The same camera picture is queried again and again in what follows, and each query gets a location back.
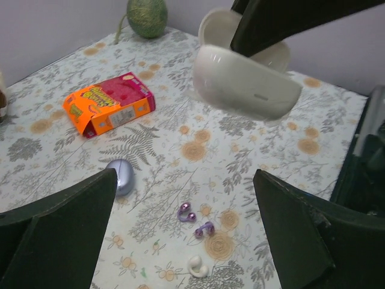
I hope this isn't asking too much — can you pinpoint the brown white plush toy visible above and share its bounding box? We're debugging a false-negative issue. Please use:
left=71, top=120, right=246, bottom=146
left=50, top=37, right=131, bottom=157
left=0, top=72, right=8, bottom=123

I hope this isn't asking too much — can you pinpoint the floral table mat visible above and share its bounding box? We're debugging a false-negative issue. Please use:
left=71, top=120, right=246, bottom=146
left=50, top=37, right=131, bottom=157
left=1, top=28, right=365, bottom=288

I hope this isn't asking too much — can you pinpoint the green melon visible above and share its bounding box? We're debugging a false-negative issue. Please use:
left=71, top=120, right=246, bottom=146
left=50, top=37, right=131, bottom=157
left=114, top=0, right=168, bottom=45

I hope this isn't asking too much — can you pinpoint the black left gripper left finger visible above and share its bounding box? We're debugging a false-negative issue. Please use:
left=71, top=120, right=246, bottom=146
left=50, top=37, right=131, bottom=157
left=1, top=169, right=117, bottom=288

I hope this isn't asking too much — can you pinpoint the purple clip earbud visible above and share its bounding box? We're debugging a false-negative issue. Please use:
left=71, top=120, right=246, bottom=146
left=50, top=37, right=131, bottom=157
left=194, top=222, right=215, bottom=239
left=177, top=202, right=197, bottom=222

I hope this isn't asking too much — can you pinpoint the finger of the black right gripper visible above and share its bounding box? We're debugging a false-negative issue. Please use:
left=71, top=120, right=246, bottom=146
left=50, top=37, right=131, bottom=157
left=230, top=0, right=384, bottom=57

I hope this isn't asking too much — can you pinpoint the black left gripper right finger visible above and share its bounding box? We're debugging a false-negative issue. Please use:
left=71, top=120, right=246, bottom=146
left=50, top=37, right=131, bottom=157
left=253, top=169, right=384, bottom=288

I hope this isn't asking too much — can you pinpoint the white clip earbud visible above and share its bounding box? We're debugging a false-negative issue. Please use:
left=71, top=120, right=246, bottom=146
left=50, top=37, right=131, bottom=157
left=187, top=255, right=209, bottom=278

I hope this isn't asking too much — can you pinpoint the purple earbud charging case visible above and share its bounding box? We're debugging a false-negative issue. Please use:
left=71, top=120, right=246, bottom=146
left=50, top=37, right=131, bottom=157
left=106, top=159, right=135, bottom=197

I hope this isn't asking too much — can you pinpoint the orange pink sponge box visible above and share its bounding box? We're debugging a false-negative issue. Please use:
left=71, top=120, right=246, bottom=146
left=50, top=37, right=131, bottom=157
left=63, top=72, right=156, bottom=138

